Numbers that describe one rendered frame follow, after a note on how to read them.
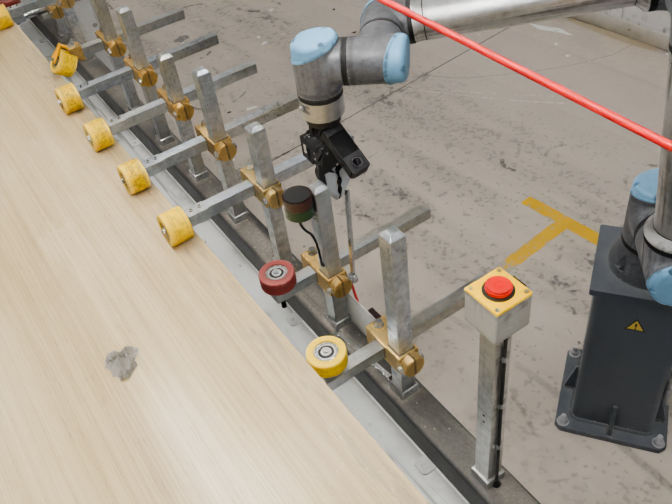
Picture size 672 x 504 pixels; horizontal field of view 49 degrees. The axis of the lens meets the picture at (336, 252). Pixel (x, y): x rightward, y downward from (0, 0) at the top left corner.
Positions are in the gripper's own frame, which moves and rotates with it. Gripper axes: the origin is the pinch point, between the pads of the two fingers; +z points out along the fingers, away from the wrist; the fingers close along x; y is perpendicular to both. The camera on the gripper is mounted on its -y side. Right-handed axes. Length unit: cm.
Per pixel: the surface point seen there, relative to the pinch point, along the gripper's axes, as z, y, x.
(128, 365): 10, -4, 55
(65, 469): 11, -19, 73
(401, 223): 14.6, -2.6, -14.1
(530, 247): 101, 33, -99
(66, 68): 8, 120, 25
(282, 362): 10.6, -23.0, 30.5
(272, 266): 10.2, 0.8, 18.6
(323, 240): 2.5, -7.2, 9.4
